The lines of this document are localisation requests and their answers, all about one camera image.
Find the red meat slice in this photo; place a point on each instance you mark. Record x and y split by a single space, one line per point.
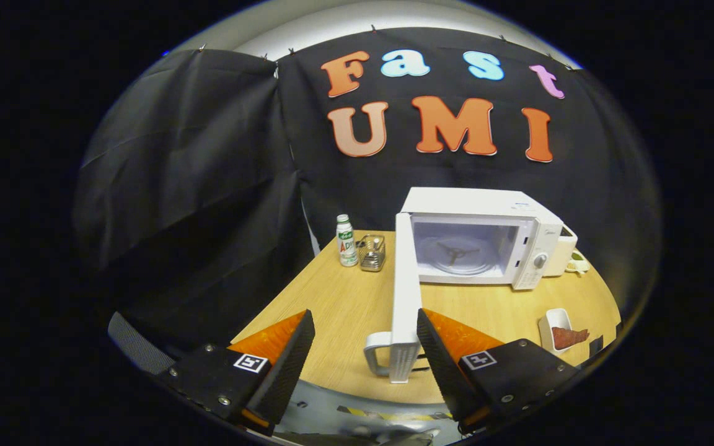
569 337

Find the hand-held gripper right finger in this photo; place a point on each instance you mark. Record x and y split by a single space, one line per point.
447 365

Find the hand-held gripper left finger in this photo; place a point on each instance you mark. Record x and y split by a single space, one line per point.
287 365

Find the white box appliance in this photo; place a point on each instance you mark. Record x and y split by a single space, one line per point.
563 254

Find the grey mesh chair back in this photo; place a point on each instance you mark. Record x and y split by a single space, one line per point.
137 344

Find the small cream saucer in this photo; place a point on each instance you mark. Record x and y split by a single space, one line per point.
577 265

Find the small white rectangular dish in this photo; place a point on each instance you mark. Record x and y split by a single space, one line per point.
555 317

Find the white microwave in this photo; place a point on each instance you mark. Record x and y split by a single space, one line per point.
475 201

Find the small green label bottle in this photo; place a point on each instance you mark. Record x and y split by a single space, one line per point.
346 241

